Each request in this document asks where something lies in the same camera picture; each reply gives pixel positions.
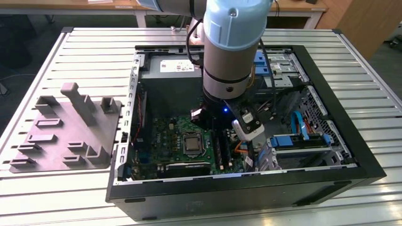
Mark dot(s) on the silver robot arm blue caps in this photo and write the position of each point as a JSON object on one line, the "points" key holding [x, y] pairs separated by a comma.
{"points": [[228, 58]]}

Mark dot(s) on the CPU socket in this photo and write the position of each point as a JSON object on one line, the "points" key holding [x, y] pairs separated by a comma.
{"points": [[192, 134]]}

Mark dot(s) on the silver CPU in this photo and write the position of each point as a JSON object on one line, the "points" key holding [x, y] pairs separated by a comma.
{"points": [[192, 143]]}

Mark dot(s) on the green motherboard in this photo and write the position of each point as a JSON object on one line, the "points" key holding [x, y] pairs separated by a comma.
{"points": [[165, 127]]}

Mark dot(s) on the grey power supply unit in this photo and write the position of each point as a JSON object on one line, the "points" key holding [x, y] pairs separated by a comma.
{"points": [[169, 94]]}

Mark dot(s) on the blue drive bay latch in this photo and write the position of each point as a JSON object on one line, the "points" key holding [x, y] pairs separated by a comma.
{"points": [[261, 70]]}

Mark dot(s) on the hard disk in blue carrier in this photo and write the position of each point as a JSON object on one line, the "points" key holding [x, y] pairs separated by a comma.
{"points": [[283, 141]]}

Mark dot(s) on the black graphics card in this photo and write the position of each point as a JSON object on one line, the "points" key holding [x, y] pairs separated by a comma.
{"points": [[188, 168]]}

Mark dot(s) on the silver drive cage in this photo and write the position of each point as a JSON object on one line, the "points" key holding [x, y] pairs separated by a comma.
{"points": [[281, 81]]}

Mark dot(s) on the silver disk bay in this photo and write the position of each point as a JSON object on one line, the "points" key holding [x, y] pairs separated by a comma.
{"points": [[300, 150]]}

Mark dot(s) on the black PC case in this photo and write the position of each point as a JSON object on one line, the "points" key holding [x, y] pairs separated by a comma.
{"points": [[219, 197]]}

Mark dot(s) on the grey parts rack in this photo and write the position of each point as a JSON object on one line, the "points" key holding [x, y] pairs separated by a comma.
{"points": [[66, 134]]}

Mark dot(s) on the wooden cabinet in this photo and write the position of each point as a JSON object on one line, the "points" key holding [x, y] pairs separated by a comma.
{"points": [[360, 23]]}

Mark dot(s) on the wooden desk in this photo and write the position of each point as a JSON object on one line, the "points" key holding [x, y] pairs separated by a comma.
{"points": [[77, 5]]}

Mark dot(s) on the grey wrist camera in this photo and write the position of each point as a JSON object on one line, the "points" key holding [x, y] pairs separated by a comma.
{"points": [[196, 115]]}

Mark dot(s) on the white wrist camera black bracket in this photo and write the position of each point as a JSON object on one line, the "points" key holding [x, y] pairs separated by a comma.
{"points": [[247, 131]]}

